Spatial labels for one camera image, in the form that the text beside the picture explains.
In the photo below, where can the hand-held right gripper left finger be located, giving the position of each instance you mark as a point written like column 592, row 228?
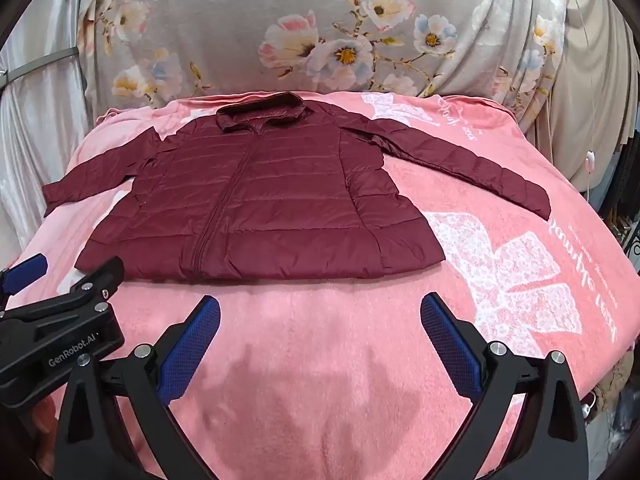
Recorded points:
column 192, row 345

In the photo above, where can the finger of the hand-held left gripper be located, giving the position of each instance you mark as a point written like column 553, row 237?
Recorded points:
column 102, row 272
column 25, row 266

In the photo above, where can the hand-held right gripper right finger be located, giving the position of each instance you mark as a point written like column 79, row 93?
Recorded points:
column 450, row 345

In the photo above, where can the maroon quilted puffer jacket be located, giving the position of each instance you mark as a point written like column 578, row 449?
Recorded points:
column 280, row 200

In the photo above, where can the pink blanket with white print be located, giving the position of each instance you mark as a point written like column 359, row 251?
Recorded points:
column 320, row 350

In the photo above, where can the silver satin curtain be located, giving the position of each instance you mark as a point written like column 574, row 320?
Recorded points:
column 40, row 125

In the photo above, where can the grey floral bed sheet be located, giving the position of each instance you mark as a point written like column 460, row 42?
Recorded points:
column 225, row 25

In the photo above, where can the beige curtain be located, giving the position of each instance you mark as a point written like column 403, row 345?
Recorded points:
column 590, row 85

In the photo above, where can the dark metal frame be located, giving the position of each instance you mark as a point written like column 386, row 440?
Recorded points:
column 626, row 232

